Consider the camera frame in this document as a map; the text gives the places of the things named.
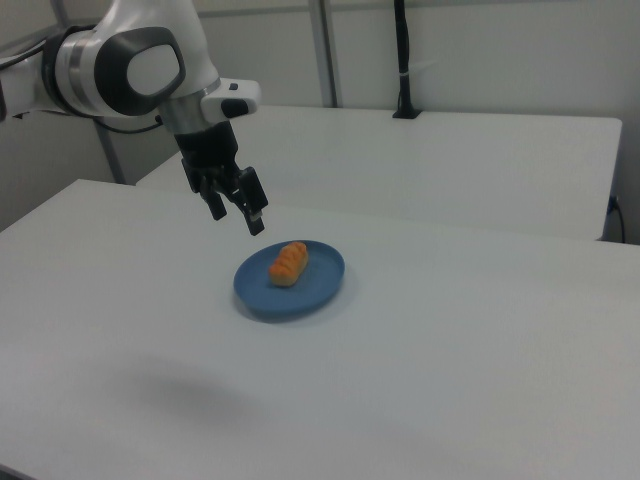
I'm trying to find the grey partition post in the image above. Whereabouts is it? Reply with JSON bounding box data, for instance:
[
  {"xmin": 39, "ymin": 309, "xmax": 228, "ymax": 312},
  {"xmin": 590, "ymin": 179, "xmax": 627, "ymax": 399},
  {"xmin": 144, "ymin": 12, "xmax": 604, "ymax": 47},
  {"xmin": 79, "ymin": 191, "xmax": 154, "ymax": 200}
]
[{"xmin": 315, "ymin": 0, "xmax": 345, "ymax": 108}]

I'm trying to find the black pole with base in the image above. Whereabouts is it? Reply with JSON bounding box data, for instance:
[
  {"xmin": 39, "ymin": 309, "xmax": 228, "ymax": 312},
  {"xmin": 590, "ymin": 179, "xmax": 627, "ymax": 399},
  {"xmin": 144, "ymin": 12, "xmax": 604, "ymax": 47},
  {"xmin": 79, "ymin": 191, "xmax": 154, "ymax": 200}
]
[{"xmin": 391, "ymin": 0, "xmax": 422, "ymax": 120}]

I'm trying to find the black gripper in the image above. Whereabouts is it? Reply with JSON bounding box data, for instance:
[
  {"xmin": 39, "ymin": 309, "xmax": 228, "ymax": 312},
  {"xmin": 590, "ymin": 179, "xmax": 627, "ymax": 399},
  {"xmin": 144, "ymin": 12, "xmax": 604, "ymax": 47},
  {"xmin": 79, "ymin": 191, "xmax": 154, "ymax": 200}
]
[{"xmin": 172, "ymin": 121, "xmax": 270, "ymax": 237}]

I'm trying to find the white side table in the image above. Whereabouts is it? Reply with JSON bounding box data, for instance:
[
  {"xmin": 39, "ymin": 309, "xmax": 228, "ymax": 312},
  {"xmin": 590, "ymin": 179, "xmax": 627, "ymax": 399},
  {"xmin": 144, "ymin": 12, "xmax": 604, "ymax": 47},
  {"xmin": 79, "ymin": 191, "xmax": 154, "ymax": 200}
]
[{"xmin": 135, "ymin": 104, "xmax": 624, "ymax": 242}]

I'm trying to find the blue round plate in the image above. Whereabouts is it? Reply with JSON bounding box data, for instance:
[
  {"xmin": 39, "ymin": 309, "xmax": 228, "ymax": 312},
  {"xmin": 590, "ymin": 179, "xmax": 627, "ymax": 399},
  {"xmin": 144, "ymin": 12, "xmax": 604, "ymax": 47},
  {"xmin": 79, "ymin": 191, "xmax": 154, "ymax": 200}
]
[{"xmin": 232, "ymin": 240, "xmax": 347, "ymax": 317}]

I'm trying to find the orange bread roll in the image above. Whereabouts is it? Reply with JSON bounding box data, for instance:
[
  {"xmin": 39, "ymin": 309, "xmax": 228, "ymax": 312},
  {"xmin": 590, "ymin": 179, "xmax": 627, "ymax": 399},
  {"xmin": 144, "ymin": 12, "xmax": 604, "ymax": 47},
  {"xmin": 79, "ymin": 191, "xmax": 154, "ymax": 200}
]
[{"xmin": 268, "ymin": 240, "xmax": 310, "ymax": 290}]

